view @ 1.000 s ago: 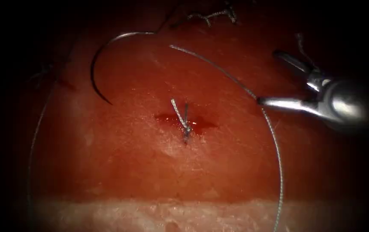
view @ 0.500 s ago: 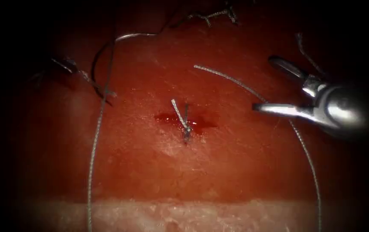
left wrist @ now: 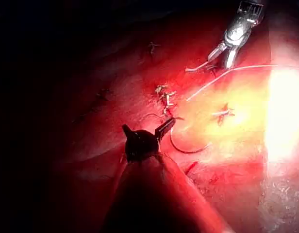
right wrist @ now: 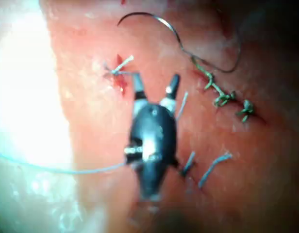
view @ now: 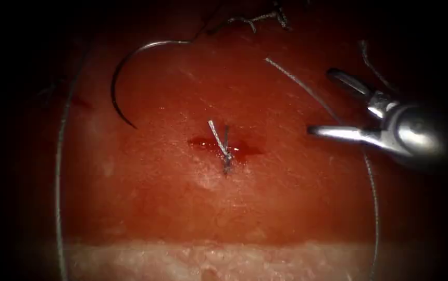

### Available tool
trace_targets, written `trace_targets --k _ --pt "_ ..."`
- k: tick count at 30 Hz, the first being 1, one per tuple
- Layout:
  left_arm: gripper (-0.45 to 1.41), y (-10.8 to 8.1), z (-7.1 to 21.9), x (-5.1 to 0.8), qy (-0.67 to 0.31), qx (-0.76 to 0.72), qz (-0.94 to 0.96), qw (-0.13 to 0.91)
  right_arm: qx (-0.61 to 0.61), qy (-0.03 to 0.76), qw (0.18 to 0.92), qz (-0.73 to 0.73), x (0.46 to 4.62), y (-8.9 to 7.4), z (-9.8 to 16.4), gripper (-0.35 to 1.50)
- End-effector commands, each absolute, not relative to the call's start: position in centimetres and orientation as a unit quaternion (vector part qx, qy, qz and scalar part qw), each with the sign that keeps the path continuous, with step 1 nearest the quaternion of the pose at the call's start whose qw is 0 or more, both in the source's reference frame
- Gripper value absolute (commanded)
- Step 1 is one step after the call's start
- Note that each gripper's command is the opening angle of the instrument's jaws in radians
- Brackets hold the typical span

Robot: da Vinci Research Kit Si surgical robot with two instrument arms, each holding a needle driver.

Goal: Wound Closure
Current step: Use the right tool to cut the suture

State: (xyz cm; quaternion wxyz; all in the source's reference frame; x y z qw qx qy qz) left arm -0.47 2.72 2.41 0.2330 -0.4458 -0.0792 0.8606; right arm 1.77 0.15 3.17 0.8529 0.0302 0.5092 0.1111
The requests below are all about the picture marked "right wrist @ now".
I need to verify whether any tissue pad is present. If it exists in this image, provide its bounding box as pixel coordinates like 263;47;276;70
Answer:
0;0;299;233

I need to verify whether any curved steel needle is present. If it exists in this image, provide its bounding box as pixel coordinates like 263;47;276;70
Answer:
116;11;185;52

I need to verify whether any right arm needle driver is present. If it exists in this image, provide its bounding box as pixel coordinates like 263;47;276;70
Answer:
124;103;180;201

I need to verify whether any blue stitching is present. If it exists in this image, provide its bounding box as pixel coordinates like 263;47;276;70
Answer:
192;57;256;123
102;54;141;76

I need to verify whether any right arm needle driver jaw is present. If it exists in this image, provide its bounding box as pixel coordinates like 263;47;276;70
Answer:
132;73;149;109
160;74;181;115

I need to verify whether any short cut blue thread piece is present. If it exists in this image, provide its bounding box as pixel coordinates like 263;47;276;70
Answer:
181;150;197;177
198;151;233;189
176;91;189;121

